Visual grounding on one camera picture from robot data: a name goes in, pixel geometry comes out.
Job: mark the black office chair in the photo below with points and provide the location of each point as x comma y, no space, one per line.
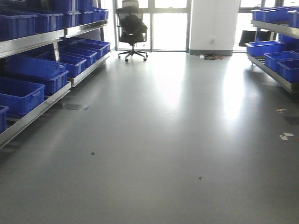
133,30

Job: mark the white pillar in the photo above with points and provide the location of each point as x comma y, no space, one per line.
213,26

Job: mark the left steel shelving rack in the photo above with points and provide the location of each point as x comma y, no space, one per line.
34,74

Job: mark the steel shelving rack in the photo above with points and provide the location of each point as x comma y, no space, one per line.
275,48
34,74

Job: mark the right steel shelving rack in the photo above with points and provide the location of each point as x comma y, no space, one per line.
275,48

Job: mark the power strip with cables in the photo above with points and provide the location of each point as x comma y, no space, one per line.
209,56

